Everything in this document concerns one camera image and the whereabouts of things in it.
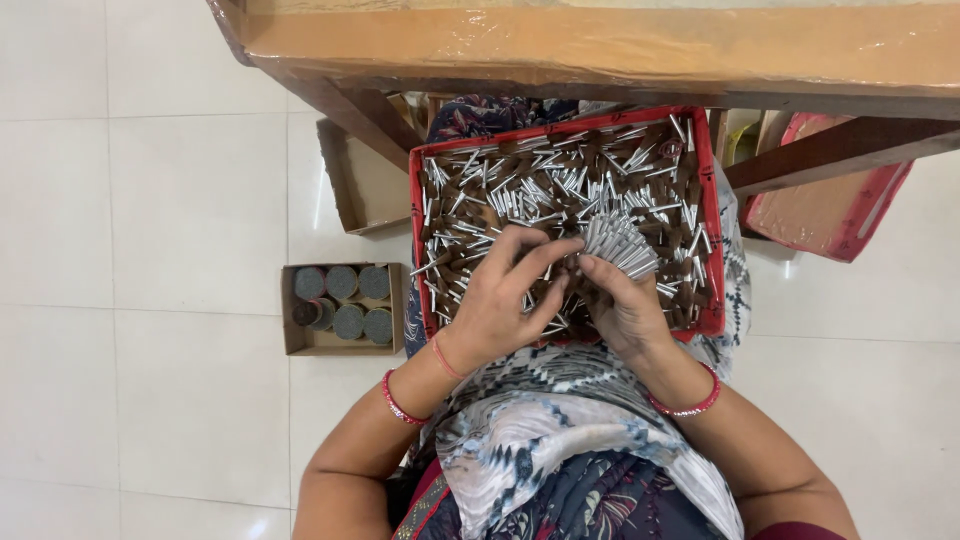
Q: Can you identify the person's right hand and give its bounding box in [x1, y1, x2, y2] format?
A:
[577, 255, 690, 377]

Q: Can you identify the person's left hand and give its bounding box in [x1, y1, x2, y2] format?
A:
[438, 224, 585, 376]

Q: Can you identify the fanned bundle of brush tips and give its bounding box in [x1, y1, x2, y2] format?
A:
[581, 212, 662, 283]

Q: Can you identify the red wrist thread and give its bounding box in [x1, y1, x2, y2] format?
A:
[430, 333, 471, 381]

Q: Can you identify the red beaded bangle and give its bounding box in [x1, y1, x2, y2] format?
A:
[648, 361, 723, 420]
[381, 367, 433, 427]

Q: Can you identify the red cardboard tray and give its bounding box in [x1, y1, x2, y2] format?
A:
[408, 105, 727, 348]

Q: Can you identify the loose pile of brown brush tips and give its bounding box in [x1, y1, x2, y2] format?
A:
[414, 114, 714, 340]

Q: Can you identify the person's white patterned scarf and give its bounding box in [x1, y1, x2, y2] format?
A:
[433, 346, 745, 540]

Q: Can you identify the group of round bound brush rolls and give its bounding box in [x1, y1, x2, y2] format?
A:
[291, 264, 395, 346]

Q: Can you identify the small brown cardboard box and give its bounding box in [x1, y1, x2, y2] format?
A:
[281, 261, 406, 357]

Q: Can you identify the empty brown cardboard box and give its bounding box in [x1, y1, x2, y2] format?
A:
[315, 116, 414, 236]

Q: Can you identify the yellow packet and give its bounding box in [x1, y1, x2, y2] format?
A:
[724, 120, 760, 168]

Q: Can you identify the red-edged cardboard box lid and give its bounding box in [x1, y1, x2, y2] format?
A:
[741, 112, 915, 264]

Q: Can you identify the plastic-wrapped wooden table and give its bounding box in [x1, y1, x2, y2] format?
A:
[206, 0, 960, 198]

